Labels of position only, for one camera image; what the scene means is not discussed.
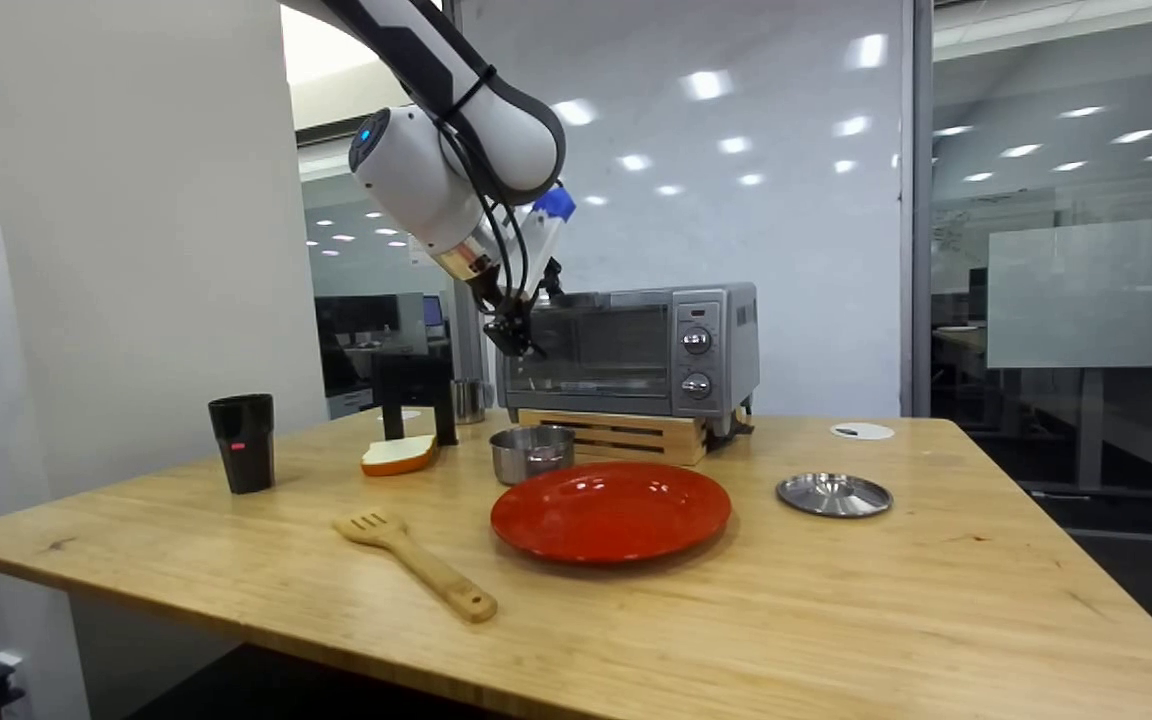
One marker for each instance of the slice of toast bread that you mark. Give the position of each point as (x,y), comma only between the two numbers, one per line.
(397,458)

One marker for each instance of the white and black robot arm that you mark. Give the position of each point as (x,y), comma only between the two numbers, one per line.
(402,160)

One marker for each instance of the white and blue wrist camera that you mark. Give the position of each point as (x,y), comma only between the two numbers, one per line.
(549,232)

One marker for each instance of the silver toaster oven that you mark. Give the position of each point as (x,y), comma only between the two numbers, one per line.
(718,362)

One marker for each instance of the black plastic cup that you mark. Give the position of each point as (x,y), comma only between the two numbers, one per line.
(242,444)

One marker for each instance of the dark computer monitor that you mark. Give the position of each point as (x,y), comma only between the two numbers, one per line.
(363,344)

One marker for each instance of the large white glossy board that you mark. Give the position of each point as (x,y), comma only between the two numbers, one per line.
(738,241)

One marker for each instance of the small steel pot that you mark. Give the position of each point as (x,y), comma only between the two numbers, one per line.
(528,458)

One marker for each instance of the rolling whiteboard on stand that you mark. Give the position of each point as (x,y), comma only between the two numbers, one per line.
(1090,294)

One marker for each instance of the wooden slatted rack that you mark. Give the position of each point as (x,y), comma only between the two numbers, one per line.
(618,437)

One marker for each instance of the red round plate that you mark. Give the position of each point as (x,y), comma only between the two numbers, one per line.
(610,515)

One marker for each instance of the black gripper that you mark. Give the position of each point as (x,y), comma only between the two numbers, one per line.
(505,298)

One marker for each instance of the wooden slotted spatula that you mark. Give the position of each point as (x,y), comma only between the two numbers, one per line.
(423,565)

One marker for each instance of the silver oven knob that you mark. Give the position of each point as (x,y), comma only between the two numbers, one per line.
(696,340)
(696,384)

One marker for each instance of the steel pot lid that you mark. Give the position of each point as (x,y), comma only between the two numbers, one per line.
(832,494)

